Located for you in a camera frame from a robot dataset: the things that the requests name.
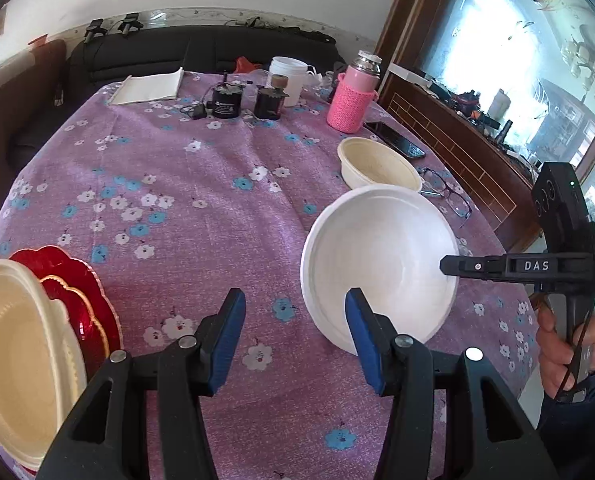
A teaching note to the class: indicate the black sofa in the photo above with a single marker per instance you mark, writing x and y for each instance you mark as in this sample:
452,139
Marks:
142,55

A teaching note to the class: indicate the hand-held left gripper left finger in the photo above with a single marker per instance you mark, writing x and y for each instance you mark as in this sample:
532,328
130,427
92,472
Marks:
227,340

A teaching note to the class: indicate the red gold-rimmed scalloped plate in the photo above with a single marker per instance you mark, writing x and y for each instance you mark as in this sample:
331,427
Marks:
42,260

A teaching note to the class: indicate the black and red device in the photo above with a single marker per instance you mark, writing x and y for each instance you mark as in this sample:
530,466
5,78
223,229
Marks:
467,102

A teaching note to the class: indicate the orange plastic item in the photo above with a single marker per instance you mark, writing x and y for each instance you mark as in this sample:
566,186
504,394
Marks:
247,65

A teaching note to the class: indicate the person's right forearm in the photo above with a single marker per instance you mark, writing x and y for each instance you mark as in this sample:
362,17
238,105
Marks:
577,425

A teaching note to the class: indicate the clear ballpoint pen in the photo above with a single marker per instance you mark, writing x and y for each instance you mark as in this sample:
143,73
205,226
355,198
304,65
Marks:
432,192

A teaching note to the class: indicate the black power adapter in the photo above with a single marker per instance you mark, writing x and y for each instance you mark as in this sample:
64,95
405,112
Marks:
195,111

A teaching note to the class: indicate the maroon padded chair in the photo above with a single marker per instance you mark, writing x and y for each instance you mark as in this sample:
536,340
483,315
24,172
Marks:
22,90

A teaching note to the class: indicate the white foam bowl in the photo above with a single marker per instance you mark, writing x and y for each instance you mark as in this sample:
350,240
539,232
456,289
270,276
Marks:
377,250

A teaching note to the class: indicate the purple floral tablecloth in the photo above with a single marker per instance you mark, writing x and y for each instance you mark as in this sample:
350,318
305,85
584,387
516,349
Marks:
202,210

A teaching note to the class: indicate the red gold-rimmed plate with sticker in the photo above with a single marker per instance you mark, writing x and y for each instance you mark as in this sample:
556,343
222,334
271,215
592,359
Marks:
72,305

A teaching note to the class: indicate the black clamp device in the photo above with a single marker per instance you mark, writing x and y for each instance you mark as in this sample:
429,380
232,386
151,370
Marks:
94,30
130,24

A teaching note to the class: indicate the brown wooden cabinet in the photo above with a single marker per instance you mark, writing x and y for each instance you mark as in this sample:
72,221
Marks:
457,140

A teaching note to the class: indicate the black smartphone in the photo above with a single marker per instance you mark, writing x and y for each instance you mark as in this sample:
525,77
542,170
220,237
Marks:
397,141

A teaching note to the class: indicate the white plastic jar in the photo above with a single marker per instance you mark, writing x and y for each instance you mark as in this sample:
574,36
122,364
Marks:
287,67

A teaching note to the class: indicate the cream plastic bowl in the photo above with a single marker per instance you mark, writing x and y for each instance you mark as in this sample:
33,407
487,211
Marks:
12,360
79,367
377,160

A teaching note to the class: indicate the black round jar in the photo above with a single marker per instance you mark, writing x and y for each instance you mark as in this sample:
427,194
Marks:
227,102

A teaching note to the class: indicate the dark-framed eyeglasses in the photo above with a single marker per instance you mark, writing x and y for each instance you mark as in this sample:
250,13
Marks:
445,186

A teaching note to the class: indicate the decorated glass panel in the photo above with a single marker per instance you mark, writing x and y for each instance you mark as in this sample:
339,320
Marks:
502,35

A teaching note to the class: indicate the person's right hand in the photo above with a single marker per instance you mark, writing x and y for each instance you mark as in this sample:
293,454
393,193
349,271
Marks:
552,355

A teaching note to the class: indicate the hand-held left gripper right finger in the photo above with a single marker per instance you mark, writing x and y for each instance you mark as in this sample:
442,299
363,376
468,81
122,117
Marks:
365,340

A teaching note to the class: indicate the black jar with wooden cap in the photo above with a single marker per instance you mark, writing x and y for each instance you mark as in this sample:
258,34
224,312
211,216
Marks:
270,102

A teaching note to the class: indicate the white flat box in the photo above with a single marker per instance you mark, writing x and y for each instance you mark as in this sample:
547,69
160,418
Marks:
412,76

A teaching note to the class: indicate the pink thermos with knitted sleeve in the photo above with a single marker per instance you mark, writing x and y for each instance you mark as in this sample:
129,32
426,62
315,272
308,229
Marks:
350,105

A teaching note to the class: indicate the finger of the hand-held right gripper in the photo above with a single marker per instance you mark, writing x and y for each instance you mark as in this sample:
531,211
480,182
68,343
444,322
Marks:
472,266

